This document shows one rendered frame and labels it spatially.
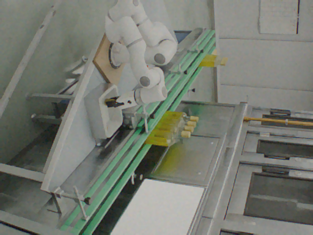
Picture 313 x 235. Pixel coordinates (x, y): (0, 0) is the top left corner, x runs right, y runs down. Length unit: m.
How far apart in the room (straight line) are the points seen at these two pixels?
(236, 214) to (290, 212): 0.25
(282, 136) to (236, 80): 6.00
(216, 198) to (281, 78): 6.50
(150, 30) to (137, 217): 0.87
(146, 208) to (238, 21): 6.39
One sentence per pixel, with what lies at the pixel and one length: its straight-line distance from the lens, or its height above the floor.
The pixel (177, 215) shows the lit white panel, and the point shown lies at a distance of 1.45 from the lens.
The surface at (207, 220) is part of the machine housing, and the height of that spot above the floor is 1.37.
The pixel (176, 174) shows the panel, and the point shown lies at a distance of 1.67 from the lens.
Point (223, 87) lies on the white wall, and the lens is 8.12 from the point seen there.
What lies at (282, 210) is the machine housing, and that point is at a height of 1.69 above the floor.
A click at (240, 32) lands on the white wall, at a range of 7.58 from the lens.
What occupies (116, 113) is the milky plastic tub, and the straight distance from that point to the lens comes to 1.67.
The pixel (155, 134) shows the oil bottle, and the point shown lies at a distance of 1.72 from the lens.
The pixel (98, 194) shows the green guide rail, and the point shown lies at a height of 0.93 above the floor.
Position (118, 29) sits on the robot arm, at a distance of 1.42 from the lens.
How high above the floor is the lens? 1.61
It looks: 21 degrees down
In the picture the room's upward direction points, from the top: 95 degrees clockwise
